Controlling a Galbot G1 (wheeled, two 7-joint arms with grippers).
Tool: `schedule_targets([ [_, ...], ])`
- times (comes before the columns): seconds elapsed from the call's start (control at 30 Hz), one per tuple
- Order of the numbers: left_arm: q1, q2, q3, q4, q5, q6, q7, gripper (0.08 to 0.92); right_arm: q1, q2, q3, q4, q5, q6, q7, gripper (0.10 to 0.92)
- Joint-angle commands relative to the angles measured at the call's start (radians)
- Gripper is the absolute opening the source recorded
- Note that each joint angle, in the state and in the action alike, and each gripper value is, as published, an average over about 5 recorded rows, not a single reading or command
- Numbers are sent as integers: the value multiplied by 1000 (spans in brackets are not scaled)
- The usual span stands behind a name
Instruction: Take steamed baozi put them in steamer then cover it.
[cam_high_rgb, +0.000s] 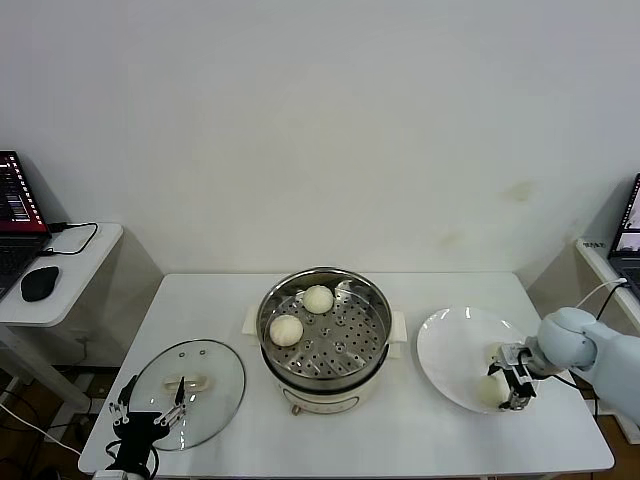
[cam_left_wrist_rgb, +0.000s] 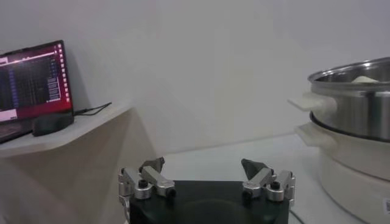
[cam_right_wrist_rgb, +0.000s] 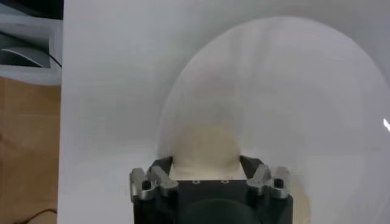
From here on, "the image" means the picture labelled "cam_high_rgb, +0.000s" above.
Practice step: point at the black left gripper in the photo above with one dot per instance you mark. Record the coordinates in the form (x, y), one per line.
(140, 431)

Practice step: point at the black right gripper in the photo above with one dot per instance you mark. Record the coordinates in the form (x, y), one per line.
(520, 357)

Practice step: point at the white steamed baozi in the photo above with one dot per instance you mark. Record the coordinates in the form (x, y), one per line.
(286, 331)
(317, 300)
(492, 354)
(490, 392)

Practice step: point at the black computer mouse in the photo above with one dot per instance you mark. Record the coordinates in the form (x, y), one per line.
(39, 282)

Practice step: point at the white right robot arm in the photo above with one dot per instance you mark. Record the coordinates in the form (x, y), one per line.
(590, 345)

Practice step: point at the perforated steel steamer basket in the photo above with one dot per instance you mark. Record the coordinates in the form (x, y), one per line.
(340, 350)

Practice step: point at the white round plate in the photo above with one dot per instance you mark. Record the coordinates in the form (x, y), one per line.
(450, 355)

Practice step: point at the white side table with label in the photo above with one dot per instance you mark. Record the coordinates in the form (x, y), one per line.
(595, 262)

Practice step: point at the white side table rounded corner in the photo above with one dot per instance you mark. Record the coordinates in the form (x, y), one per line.
(87, 272)

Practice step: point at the cream electric cooker base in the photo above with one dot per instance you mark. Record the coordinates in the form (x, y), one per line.
(320, 398)

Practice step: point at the grey laptop with photo screen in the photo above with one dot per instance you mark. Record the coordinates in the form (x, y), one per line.
(627, 240)

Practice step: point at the black laptop with red screen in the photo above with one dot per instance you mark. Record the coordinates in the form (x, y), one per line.
(15, 212)

